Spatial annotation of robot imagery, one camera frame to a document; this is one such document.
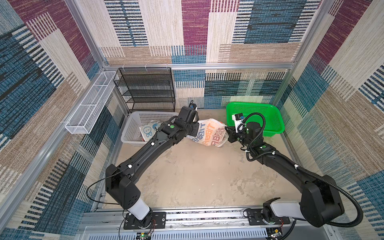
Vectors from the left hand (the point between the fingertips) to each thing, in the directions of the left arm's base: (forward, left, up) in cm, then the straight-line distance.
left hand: (194, 123), depth 79 cm
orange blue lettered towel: (+2, -10, -11) cm, 15 cm away
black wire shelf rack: (+39, +33, -7) cm, 52 cm away
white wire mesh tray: (-2, +51, +8) cm, 52 cm away
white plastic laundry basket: (+10, +42, -22) cm, 49 cm away
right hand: (0, -17, -6) cm, 18 cm away
